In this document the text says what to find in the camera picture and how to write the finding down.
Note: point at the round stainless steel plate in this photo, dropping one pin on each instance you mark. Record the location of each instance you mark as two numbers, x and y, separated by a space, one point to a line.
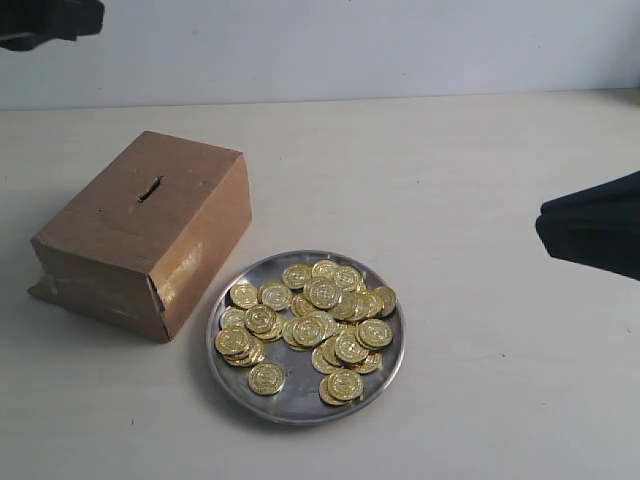
299 403

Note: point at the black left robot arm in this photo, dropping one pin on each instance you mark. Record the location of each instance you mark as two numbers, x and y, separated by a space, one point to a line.
27 24

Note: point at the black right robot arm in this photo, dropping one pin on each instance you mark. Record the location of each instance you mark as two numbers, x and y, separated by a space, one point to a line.
596 227

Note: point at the cardboard box with slot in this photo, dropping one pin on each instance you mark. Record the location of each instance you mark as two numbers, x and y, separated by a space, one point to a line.
139 246

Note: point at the gold coin back right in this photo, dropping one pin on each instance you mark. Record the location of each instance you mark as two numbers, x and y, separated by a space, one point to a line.
347 278

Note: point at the gold coin pile top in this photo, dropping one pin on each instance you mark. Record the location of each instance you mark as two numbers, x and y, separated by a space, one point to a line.
323 293

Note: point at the gold coin middle left back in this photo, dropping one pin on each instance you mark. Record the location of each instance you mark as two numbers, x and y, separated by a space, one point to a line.
275 295

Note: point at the gold coin far right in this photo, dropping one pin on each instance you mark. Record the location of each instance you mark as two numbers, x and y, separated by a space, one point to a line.
388 300

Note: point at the gold coin mid left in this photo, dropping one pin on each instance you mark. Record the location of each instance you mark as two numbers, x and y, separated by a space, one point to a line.
260 319

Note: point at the gold coin right side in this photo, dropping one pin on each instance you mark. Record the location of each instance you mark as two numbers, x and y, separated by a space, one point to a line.
374 334

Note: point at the gold coin right centre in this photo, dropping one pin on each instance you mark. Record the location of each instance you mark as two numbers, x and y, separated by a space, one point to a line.
348 349

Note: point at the gold coin left stack top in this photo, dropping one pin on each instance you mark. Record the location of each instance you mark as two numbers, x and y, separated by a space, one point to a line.
233 341

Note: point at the gold coin front right top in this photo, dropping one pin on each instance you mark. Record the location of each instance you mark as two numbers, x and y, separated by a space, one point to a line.
345 385

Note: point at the gold coin front left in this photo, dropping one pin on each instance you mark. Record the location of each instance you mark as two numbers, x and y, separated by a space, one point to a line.
266 379

